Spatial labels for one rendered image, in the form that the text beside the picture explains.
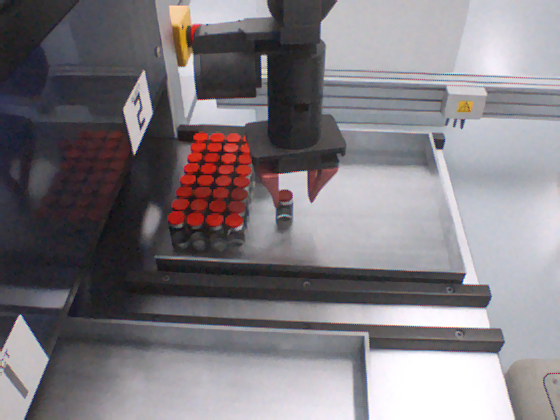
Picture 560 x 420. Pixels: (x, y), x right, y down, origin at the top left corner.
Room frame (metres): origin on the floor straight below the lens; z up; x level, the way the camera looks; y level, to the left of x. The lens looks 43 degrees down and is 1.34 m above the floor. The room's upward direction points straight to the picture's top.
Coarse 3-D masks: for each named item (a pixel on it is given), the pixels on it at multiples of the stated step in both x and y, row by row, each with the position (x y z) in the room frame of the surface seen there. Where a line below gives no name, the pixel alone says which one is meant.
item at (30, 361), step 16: (16, 336) 0.18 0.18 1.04; (32, 336) 0.19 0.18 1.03; (16, 352) 0.17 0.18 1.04; (32, 352) 0.19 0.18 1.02; (0, 368) 0.16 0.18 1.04; (16, 368) 0.17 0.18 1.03; (32, 368) 0.18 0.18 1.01; (0, 384) 0.15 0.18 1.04; (32, 384) 0.17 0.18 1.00; (0, 400) 0.14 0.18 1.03; (16, 400) 0.15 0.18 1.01; (0, 416) 0.14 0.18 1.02; (16, 416) 0.14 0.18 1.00
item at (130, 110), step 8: (144, 72) 0.53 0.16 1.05; (144, 80) 0.53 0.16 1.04; (136, 88) 0.50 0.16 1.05; (144, 88) 0.52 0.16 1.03; (136, 96) 0.49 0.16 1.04; (144, 96) 0.52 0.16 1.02; (128, 104) 0.47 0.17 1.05; (136, 104) 0.49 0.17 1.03; (144, 104) 0.51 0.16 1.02; (128, 112) 0.46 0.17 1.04; (136, 112) 0.48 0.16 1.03; (144, 112) 0.51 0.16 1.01; (152, 112) 0.53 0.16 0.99; (128, 120) 0.46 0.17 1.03; (136, 120) 0.48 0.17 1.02; (128, 128) 0.45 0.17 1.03; (136, 128) 0.47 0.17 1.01; (144, 128) 0.50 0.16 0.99; (136, 136) 0.47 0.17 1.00; (136, 144) 0.46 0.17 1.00
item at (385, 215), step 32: (224, 128) 0.62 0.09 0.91; (352, 128) 0.61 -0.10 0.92; (352, 160) 0.58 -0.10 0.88; (384, 160) 0.58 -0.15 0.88; (416, 160) 0.58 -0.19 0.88; (256, 192) 0.51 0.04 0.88; (320, 192) 0.51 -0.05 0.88; (352, 192) 0.51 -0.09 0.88; (384, 192) 0.51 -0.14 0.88; (416, 192) 0.51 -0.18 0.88; (256, 224) 0.45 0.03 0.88; (320, 224) 0.45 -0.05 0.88; (352, 224) 0.45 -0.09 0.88; (384, 224) 0.45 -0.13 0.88; (416, 224) 0.45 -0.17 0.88; (448, 224) 0.42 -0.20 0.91; (160, 256) 0.36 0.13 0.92; (192, 256) 0.39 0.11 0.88; (224, 256) 0.39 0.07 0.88; (256, 256) 0.39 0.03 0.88; (288, 256) 0.39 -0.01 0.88; (320, 256) 0.39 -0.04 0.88; (352, 256) 0.39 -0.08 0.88; (384, 256) 0.39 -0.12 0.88; (416, 256) 0.39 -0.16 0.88; (448, 256) 0.39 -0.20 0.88
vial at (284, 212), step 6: (282, 204) 0.44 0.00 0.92; (288, 204) 0.44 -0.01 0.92; (276, 210) 0.45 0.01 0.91; (282, 210) 0.44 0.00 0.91; (288, 210) 0.44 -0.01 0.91; (276, 216) 0.45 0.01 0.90; (282, 216) 0.44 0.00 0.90; (288, 216) 0.44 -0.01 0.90; (276, 222) 0.45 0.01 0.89; (282, 222) 0.44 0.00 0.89; (288, 222) 0.44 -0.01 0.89
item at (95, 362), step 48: (96, 336) 0.28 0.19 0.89; (144, 336) 0.28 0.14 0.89; (192, 336) 0.27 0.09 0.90; (240, 336) 0.27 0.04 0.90; (288, 336) 0.27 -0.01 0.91; (336, 336) 0.27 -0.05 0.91; (48, 384) 0.23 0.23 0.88; (96, 384) 0.23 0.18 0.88; (144, 384) 0.23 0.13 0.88; (192, 384) 0.23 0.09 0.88; (240, 384) 0.23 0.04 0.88; (288, 384) 0.23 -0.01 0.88; (336, 384) 0.23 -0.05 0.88
